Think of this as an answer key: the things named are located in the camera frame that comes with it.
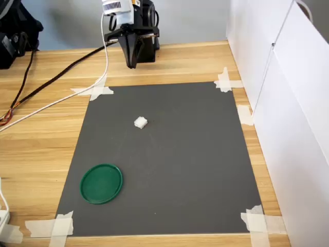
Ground small white plastic terminal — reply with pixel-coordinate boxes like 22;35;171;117
133;116;149;130

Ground round green lid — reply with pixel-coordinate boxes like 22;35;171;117
80;164;123;205

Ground white masking tape strip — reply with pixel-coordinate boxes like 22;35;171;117
245;205;271;247
0;223;24;244
89;74;107;101
214;80;244;90
217;67;232;94
70;86;115;97
48;210;75;247
236;104;254;126
240;212;287;235
24;218;74;238

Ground white partition panel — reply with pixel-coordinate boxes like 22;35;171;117
226;0;295;114
252;0;329;247

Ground black bag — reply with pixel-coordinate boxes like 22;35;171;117
0;0;45;69

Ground dark grey mat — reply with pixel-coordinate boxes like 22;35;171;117
55;81;265;236

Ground white power strip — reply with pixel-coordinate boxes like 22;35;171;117
0;209;11;233

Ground white camera cable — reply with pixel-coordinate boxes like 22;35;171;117
0;12;108;133

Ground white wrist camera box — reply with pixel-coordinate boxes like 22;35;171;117
101;0;135;26

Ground thick black braided cable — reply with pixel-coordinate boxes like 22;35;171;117
10;44;107;110

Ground thin black cable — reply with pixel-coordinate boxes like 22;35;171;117
0;49;36;127

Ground white cord loop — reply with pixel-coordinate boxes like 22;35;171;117
295;0;315;23

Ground white power strip cable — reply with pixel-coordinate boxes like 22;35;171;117
0;177;10;212

